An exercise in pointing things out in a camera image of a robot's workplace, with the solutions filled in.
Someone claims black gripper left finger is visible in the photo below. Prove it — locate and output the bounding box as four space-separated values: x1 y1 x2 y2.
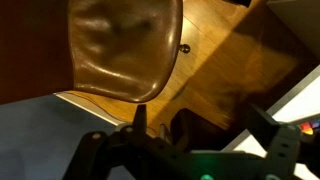
133 104 147 133

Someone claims brown leather chair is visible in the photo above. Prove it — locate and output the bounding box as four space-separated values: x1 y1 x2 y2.
68 0 183 103

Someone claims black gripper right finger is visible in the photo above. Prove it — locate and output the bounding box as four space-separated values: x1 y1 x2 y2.
249 105 279 149

